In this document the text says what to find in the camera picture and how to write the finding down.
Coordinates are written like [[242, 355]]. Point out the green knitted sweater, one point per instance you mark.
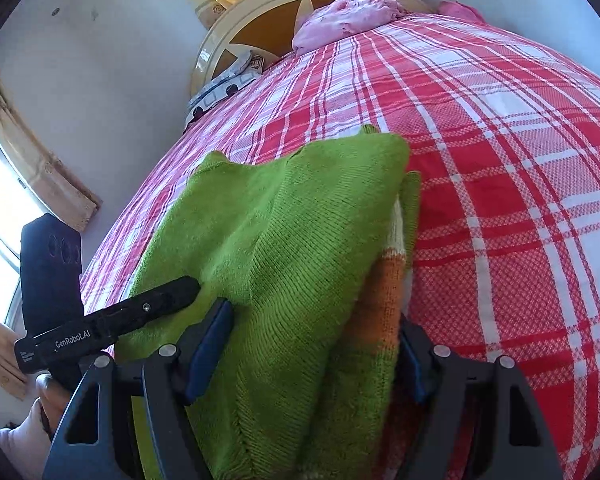
[[290, 260]]

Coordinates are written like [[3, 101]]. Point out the window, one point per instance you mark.
[[2, 210]]

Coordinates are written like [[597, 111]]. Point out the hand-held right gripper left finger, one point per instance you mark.
[[214, 340]]

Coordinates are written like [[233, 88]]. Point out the person's left hand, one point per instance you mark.
[[52, 402]]

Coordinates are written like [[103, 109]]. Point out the red plaid bed cover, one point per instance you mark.
[[505, 185]]

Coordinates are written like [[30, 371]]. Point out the pink pillow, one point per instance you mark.
[[352, 17]]

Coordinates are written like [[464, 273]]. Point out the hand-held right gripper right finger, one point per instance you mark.
[[416, 367]]

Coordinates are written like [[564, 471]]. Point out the pink cloth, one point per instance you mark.
[[460, 10]]

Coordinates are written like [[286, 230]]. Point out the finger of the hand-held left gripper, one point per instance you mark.
[[150, 304]]

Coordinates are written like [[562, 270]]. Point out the cream wooden headboard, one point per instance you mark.
[[260, 20]]

